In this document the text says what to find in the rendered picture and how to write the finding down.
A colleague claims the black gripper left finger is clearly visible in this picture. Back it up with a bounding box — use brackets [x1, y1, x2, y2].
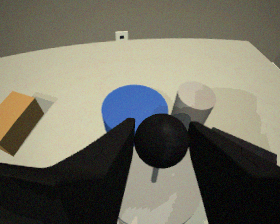
[0, 118, 135, 224]

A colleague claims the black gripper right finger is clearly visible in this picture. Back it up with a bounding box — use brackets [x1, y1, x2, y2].
[187, 122, 280, 224]

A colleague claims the tan rectangular block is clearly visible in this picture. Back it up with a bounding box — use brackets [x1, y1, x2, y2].
[0, 92, 45, 156]

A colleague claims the blue short cylinder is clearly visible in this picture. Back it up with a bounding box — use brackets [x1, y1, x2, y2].
[101, 84, 169, 132]

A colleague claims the grey cylinder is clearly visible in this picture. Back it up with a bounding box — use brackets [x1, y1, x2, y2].
[171, 82, 216, 131]

